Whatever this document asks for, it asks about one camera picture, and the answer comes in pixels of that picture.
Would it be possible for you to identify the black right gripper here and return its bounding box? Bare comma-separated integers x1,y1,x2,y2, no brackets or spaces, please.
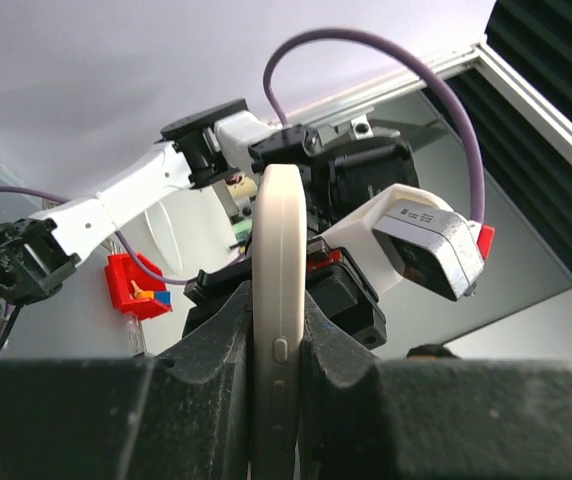
182,239,386,350

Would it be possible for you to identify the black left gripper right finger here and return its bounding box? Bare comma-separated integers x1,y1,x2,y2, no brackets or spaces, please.
298,300,572,479

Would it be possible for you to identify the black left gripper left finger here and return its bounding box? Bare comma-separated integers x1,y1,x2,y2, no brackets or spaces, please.
0,283,252,479

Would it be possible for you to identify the phone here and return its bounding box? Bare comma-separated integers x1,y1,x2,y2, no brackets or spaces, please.
250,164,307,479

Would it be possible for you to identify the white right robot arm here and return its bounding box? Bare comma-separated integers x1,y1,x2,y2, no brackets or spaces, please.
0,164,239,358

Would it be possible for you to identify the red parts bin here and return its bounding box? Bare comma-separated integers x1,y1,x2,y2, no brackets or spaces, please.
104,253,173,321

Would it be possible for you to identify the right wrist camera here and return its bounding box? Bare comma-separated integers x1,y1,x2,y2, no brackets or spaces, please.
321,183,495,302

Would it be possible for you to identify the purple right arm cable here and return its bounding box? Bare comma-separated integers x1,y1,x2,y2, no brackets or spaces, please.
0,27,487,286

